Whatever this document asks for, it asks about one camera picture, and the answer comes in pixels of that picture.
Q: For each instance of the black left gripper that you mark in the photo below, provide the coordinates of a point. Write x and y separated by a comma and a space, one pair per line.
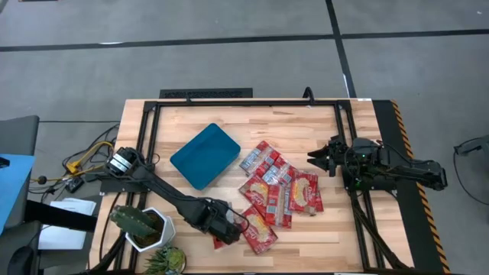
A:
219, 217

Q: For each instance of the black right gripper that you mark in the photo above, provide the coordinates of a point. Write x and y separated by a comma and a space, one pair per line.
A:
342, 156

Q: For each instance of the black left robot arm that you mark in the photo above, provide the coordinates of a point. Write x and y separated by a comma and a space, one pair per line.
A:
160, 185

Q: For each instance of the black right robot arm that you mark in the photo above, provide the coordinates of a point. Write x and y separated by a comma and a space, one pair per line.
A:
416, 172

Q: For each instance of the white hexagonal plant pot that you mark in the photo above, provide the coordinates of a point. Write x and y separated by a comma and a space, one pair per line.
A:
166, 233

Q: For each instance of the green succulent plant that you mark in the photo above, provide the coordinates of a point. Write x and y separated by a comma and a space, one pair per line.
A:
168, 261

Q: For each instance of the black hazard striped mat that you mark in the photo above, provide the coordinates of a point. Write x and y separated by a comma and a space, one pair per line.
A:
386, 122

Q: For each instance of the blue plastic basket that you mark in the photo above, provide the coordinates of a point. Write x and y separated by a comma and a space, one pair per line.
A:
204, 156

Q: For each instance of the green cactus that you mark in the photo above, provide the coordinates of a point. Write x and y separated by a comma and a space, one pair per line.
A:
131, 221

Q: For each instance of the black floor grille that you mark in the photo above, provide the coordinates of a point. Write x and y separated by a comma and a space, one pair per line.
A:
206, 93

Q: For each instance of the white paper sheets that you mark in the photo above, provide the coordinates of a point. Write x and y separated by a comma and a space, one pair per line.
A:
61, 240

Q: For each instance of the black bar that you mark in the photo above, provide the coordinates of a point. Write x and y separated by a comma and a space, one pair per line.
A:
57, 215

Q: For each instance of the blue board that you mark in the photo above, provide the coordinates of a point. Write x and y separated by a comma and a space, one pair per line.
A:
13, 183

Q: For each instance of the black metal table frame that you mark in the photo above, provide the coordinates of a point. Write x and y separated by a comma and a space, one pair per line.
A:
248, 103

